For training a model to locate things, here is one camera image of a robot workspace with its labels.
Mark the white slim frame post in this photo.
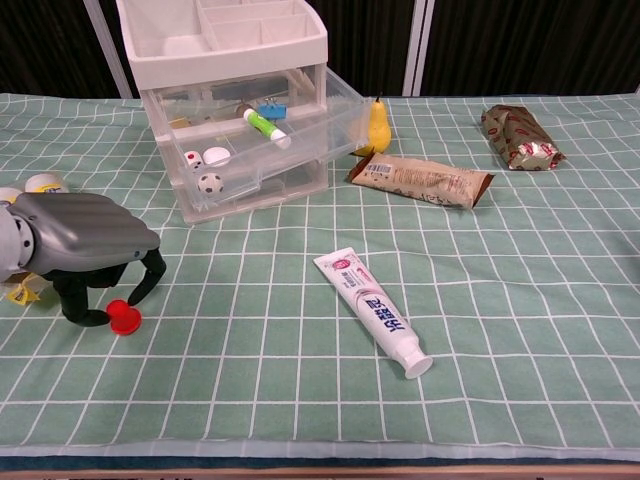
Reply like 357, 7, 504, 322
82, 0, 126, 99

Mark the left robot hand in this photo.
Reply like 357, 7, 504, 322
12, 192, 168, 329

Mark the yellow pear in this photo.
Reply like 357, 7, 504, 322
353, 93, 393, 157

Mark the packaged white bottles pack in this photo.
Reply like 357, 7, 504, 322
0, 172, 70, 305

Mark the white double frame post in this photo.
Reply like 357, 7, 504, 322
401, 0, 436, 97

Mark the mini soccer ball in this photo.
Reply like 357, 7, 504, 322
197, 172, 224, 196

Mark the white pink toothpaste tube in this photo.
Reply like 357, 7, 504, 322
313, 248, 434, 380

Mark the red plastic cap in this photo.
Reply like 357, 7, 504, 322
107, 298, 144, 337

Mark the clear plastic box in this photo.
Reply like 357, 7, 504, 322
147, 67, 374, 211

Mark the white plastic drawer organizer frame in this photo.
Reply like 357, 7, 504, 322
115, 0, 331, 225

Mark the blue binder clip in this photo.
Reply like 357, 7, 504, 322
258, 98, 289, 121

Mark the brown snack bar packet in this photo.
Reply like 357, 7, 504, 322
348, 152, 496, 210

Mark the gold foil cake packet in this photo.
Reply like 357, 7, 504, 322
481, 104, 568, 172

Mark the white round cap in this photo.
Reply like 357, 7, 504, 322
203, 146, 233, 167

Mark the green white glue stick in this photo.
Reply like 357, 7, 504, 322
243, 108, 293, 149

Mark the green checked tablecloth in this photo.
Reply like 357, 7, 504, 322
0, 92, 640, 462

